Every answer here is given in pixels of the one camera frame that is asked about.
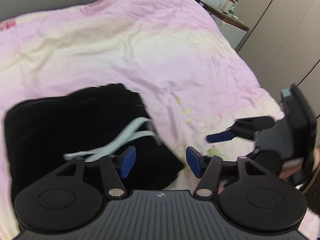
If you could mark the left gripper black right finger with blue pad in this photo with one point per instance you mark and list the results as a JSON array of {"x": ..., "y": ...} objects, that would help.
[{"x": 197, "y": 162}]

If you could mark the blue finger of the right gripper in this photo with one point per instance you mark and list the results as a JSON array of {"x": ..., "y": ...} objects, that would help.
[{"x": 220, "y": 137}]

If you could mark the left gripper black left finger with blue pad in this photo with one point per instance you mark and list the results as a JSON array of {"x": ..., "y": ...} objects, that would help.
[{"x": 125, "y": 161}]

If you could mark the black pants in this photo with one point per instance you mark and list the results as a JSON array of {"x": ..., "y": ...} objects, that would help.
[{"x": 39, "y": 133}]

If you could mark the person right hand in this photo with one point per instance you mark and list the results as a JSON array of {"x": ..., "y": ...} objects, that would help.
[{"x": 292, "y": 166}]

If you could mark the pink floral bed sheet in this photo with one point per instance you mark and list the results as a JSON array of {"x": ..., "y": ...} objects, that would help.
[{"x": 171, "y": 52}]

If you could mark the grey wardrobe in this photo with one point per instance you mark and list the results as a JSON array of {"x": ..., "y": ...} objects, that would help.
[{"x": 283, "y": 47}]

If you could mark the wooden nightstand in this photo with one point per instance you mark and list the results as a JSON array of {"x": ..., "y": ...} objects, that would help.
[{"x": 231, "y": 28}]

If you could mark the white bottle on nightstand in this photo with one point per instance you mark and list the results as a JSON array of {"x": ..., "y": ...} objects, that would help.
[{"x": 227, "y": 6}]

